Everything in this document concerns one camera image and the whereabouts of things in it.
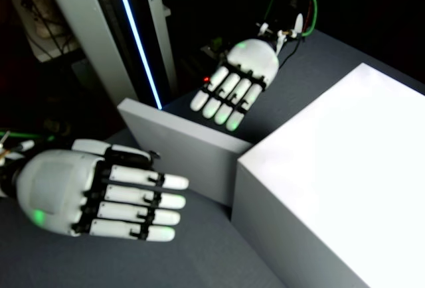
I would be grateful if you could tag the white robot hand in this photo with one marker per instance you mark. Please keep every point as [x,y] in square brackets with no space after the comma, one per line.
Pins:
[53,188]
[255,59]

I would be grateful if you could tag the white box lid flap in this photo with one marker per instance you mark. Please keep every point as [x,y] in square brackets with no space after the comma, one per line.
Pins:
[186,142]

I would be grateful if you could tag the large white box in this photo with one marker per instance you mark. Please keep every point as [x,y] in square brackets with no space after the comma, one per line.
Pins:
[332,168]

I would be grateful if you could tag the grey table cloth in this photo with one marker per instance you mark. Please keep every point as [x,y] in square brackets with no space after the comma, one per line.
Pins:
[133,261]

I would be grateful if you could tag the blue light strip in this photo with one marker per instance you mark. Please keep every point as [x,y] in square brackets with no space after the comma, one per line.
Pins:
[139,42]

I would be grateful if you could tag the white pillar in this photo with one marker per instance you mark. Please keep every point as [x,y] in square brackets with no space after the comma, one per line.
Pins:
[96,36]

